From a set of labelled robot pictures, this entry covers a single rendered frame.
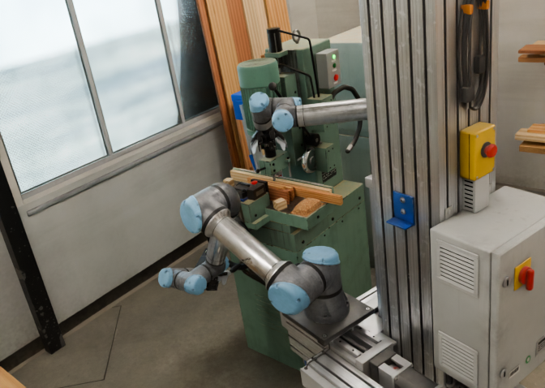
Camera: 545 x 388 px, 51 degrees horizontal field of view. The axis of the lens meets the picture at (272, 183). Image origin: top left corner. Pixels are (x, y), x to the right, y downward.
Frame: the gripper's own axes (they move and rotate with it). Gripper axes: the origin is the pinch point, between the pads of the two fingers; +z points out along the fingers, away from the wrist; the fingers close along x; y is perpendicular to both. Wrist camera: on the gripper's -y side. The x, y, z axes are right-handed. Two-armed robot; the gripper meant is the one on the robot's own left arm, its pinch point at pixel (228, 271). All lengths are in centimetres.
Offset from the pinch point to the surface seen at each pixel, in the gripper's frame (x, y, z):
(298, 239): 19.6, -17.5, 20.1
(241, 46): -116, -134, 98
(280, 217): 13.7, -26.0, 13.0
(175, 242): -134, 7, 80
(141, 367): -69, 65, 15
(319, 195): 25, -38, 24
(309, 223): 28.5, -25.7, 14.9
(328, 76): 18, -91, 27
